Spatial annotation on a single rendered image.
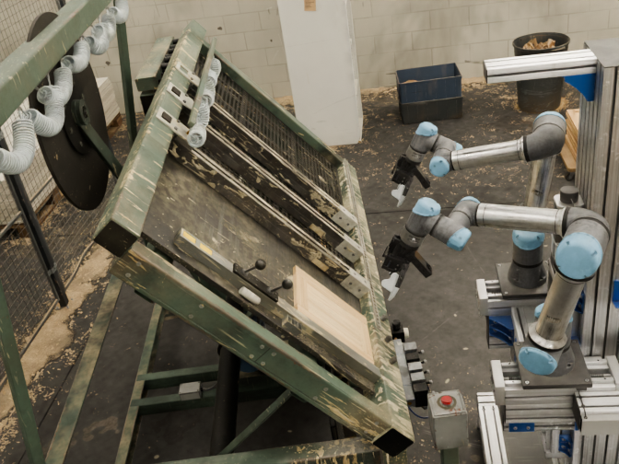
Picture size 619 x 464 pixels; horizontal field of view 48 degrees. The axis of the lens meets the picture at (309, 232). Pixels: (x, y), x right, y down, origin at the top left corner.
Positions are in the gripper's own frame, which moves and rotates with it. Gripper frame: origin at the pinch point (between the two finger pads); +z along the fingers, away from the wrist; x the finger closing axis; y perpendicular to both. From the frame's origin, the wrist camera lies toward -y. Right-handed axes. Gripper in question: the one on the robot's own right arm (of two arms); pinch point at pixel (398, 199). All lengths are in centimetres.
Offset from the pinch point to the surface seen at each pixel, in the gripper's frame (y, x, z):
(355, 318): 2, 32, 42
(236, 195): 65, 17, 15
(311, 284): 24, 33, 32
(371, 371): -5, 64, 39
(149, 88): 121, -48, 15
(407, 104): -54, -381, 97
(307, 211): 32.5, -14.8, 29.5
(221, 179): 72, 18, 9
